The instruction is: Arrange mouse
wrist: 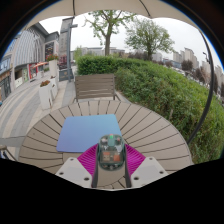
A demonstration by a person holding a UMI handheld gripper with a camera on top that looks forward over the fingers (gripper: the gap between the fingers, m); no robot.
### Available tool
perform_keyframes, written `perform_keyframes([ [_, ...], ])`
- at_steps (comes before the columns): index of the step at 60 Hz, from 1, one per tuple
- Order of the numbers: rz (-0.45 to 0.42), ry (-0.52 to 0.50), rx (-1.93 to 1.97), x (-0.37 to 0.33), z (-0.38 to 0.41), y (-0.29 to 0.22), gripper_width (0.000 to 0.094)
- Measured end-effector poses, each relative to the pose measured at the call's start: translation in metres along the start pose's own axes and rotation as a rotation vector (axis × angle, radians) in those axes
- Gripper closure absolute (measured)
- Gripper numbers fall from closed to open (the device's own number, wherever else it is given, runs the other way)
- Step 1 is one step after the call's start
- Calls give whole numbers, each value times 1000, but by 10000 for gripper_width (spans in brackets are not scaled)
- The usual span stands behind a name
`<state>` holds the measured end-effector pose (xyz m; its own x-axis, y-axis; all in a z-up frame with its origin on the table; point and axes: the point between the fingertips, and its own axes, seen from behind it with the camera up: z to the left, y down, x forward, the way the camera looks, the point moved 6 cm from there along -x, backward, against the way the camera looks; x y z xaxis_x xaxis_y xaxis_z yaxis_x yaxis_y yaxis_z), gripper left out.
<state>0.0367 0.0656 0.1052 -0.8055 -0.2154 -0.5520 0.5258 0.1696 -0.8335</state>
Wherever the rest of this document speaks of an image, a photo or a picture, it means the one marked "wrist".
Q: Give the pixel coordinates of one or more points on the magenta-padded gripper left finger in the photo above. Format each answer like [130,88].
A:
[73,171]

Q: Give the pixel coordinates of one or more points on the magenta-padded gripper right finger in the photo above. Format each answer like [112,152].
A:
[150,171]

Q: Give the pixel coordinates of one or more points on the transparent computer mouse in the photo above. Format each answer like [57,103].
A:
[111,153]

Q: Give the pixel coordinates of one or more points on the blue square mouse pad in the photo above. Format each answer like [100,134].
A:
[83,131]

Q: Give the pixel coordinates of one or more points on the brown slatted wooden chair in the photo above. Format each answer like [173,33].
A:
[95,86]

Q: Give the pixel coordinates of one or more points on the tall white planter with flowers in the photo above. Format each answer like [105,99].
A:
[53,68]

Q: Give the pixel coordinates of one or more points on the curved black parasol pole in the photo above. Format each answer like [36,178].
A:
[211,83]

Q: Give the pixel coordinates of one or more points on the grey street lamp pole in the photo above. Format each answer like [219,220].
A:
[69,50]

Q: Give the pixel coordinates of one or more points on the distant apartment buildings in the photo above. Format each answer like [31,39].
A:
[188,55]

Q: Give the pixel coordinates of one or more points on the grey shopfront building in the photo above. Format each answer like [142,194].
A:
[26,50]

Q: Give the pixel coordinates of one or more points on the broad green tree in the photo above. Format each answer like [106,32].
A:
[148,36]

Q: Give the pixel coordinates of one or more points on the tall grey tower building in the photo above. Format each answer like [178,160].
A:
[63,36]

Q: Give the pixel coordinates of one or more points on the slender green tree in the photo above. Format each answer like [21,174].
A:
[107,36]

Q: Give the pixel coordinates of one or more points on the beige parasol canopy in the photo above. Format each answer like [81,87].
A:
[110,5]

